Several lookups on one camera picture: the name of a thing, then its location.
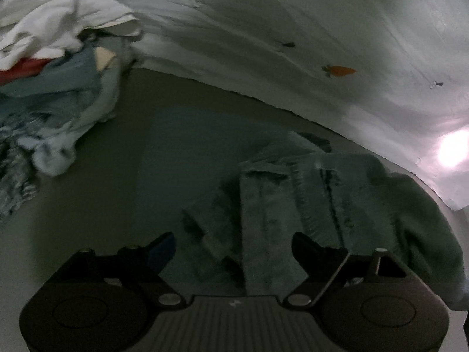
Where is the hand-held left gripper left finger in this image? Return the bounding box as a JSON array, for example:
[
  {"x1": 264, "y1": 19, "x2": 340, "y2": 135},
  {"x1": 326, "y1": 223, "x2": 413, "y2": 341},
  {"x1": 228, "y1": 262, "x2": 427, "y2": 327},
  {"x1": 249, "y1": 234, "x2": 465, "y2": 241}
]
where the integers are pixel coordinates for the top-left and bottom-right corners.
[{"x1": 55, "y1": 232, "x2": 186, "y2": 307}]

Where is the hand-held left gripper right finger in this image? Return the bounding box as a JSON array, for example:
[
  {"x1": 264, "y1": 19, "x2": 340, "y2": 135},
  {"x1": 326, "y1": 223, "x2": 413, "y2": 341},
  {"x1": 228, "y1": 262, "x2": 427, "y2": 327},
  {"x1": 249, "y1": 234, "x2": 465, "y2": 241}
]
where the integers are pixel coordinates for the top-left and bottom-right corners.
[{"x1": 283, "y1": 232, "x2": 418, "y2": 309}]

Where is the fuzzy green sweater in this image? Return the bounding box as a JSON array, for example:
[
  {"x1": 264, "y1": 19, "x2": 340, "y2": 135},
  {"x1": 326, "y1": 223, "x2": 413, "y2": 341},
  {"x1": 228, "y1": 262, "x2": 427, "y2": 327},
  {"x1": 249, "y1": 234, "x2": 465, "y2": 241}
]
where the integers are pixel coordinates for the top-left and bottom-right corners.
[{"x1": 181, "y1": 130, "x2": 466, "y2": 310}]

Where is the pile of mixed clothes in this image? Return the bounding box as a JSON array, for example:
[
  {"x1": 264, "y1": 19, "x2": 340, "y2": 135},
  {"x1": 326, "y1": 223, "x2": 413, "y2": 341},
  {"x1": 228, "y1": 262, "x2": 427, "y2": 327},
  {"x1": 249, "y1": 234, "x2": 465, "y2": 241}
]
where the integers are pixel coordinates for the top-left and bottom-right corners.
[{"x1": 0, "y1": 0, "x2": 143, "y2": 72}]

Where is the pale blue printed cloth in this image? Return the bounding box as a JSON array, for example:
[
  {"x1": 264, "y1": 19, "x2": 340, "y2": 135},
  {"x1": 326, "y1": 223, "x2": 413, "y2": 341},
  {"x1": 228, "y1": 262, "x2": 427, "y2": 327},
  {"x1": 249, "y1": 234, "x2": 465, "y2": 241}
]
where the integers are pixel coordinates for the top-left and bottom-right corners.
[{"x1": 31, "y1": 110, "x2": 96, "y2": 177}]

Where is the blue white checked cloth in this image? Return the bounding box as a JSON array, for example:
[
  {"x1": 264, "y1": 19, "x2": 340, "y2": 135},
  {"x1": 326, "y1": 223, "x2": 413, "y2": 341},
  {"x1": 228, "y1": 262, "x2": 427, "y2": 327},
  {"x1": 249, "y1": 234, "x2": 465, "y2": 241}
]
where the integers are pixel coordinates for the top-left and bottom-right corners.
[{"x1": 0, "y1": 117, "x2": 41, "y2": 221}]

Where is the blue denim garment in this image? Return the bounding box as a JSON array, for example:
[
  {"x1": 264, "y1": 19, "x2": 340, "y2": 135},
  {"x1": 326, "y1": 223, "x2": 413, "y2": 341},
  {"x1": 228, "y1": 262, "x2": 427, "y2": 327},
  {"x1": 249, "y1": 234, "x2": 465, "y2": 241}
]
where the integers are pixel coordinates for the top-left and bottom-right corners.
[{"x1": 0, "y1": 37, "x2": 132, "y2": 125}]

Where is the cream cloth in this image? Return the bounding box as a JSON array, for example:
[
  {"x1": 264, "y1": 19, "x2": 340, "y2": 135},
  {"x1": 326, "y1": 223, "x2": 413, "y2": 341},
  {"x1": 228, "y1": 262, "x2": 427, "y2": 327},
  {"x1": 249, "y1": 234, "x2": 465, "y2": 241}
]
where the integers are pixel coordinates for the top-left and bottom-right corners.
[{"x1": 94, "y1": 47, "x2": 118, "y2": 71}]

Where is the red cloth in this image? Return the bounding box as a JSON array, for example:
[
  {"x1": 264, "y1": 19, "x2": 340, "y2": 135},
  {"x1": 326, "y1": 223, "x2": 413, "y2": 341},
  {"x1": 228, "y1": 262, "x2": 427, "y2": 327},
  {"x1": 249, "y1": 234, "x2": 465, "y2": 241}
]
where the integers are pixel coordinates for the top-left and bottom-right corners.
[{"x1": 0, "y1": 58, "x2": 55, "y2": 87}]

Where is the white carrot print curtain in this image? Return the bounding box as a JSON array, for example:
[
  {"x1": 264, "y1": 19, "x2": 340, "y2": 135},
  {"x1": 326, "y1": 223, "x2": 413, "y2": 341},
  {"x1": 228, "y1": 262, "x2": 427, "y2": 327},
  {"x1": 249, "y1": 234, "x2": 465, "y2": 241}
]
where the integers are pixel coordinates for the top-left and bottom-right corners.
[{"x1": 0, "y1": 0, "x2": 469, "y2": 211}]

